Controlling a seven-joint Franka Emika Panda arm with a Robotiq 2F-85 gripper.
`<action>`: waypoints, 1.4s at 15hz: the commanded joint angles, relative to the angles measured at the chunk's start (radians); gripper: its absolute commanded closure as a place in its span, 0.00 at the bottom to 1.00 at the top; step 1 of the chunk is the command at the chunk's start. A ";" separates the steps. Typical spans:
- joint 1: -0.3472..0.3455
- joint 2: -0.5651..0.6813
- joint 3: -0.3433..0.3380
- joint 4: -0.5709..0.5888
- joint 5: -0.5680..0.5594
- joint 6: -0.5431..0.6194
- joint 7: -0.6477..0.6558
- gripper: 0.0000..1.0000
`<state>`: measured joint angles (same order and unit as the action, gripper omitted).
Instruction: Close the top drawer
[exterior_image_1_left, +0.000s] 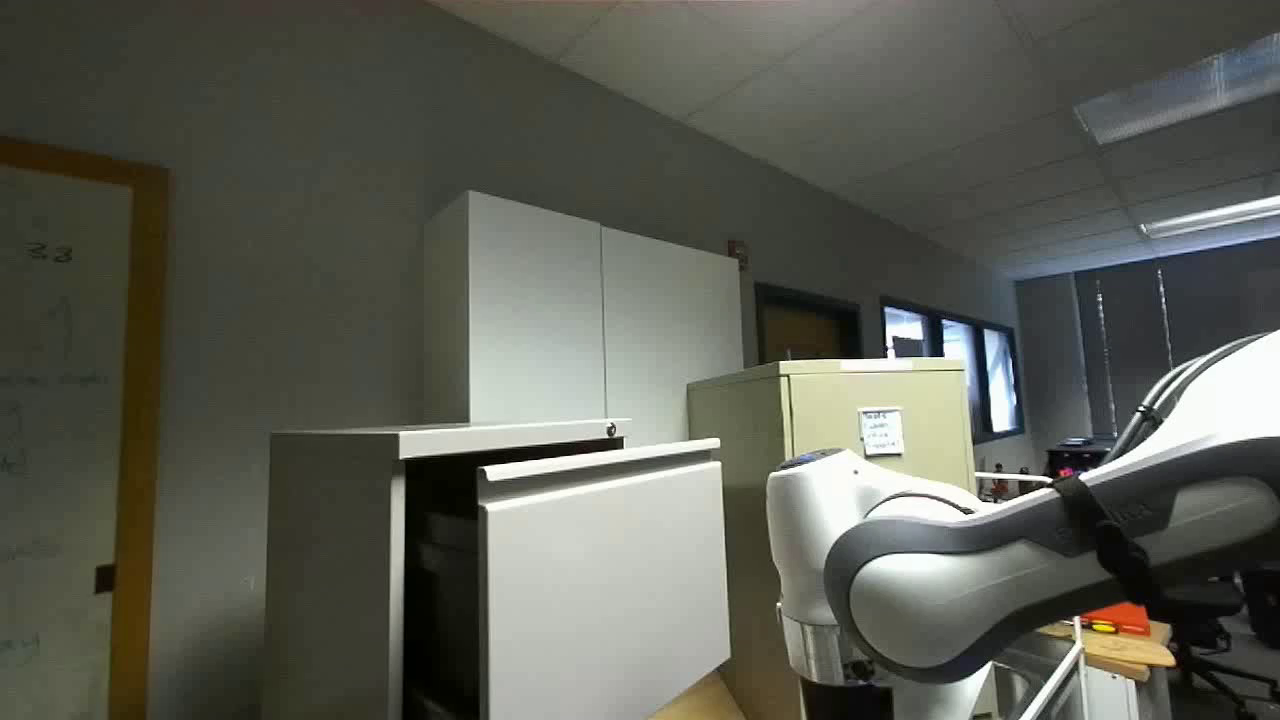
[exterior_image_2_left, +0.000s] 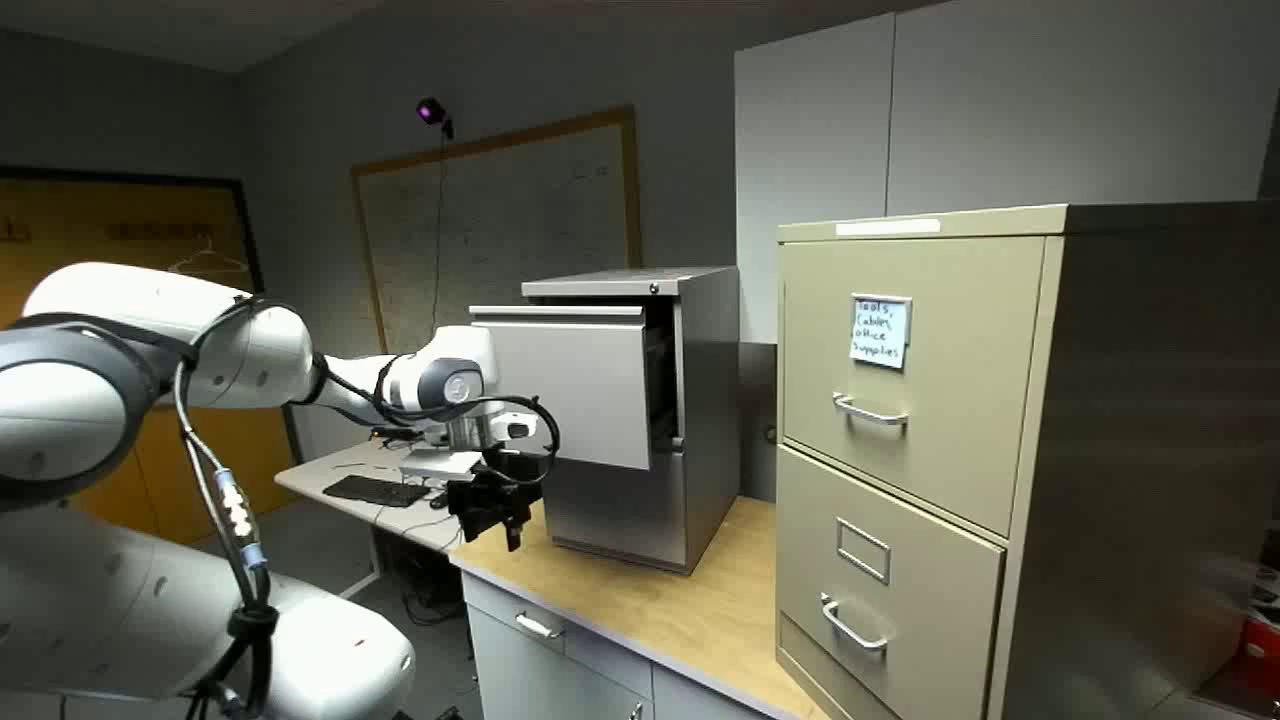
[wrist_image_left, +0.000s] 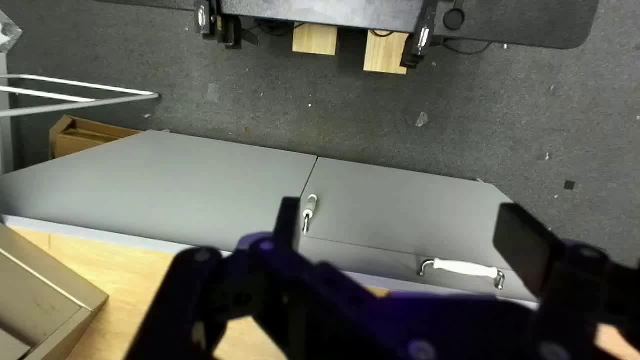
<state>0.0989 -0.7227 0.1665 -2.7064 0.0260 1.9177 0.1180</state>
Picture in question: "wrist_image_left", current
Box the black clamp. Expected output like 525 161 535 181
195 0 243 47
401 0 439 67

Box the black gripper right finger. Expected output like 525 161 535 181
495 203 640 333

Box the open grey drawer box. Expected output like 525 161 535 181
0 226 108 360

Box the grey cabinet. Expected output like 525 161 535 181
0 127 540 310

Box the silver metal rack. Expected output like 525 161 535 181
0 73 161 118

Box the wooden block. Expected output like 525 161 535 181
293 23 338 56
365 30 406 75

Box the white drawer handle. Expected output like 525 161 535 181
416 258 506 289

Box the left wooden block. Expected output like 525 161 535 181
293 23 338 56

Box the brown cardboard box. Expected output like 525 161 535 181
50 113 135 157

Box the right black clamp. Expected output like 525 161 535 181
401 0 439 67

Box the right wooden block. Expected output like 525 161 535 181
365 30 406 75

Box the grey top drawer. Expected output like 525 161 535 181
299 157 535 302

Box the left black clamp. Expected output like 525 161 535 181
195 0 243 47

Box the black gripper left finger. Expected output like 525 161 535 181
127 198 375 360

